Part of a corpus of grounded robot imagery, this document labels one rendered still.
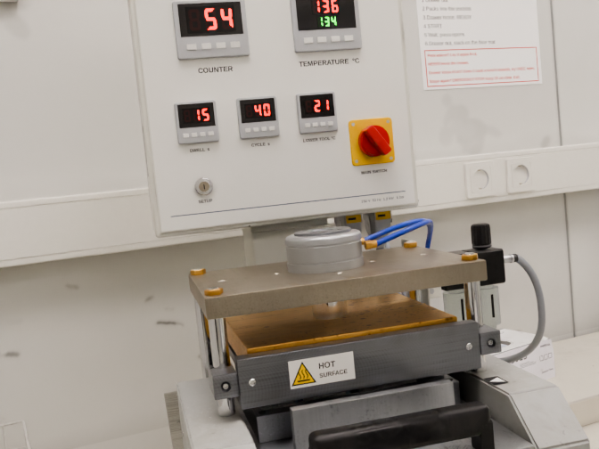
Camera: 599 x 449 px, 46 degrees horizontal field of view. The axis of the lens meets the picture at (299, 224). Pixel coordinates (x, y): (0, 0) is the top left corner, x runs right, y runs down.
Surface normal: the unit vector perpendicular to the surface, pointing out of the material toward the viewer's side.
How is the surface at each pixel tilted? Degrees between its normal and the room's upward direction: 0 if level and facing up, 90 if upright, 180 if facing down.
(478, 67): 90
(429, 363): 90
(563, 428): 41
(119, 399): 90
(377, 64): 90
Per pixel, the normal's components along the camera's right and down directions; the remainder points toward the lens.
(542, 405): 0.07, -0.72
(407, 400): 0.23, 0.05
